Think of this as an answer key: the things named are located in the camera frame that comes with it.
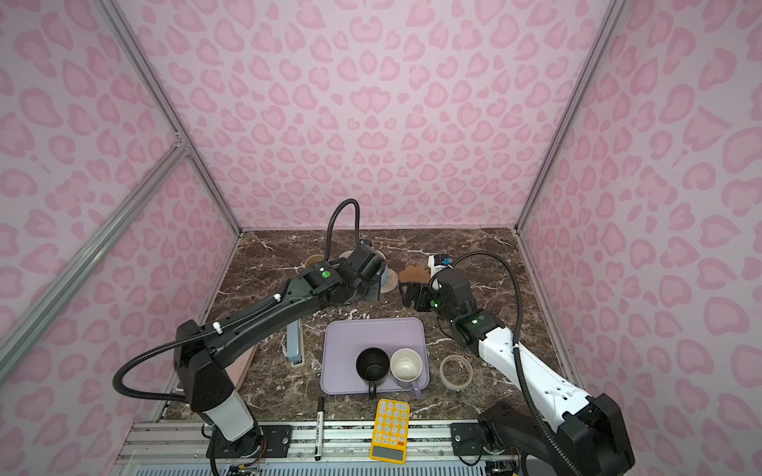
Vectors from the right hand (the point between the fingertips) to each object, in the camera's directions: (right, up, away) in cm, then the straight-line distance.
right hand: (412, 285), depth 79 cm
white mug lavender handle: (-1, -23, +5) cm, 24 cm away
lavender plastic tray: (-21, -18, +13) cm, 31 cm away
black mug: (-11, -23, +5) cm, 26 cm away
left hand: (-10, +1, 0) cm, 10 cm away
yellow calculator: (-6, -36, -5) cm, 36 cm away
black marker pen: (-24, -36, -4) cm, 43 cm away
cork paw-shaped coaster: (+2, +1, +27) cm, 28 cm away
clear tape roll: (+13, -28, +2) cm, 30 cm away
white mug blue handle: (-7, +4, -17) cm, 19 cm away
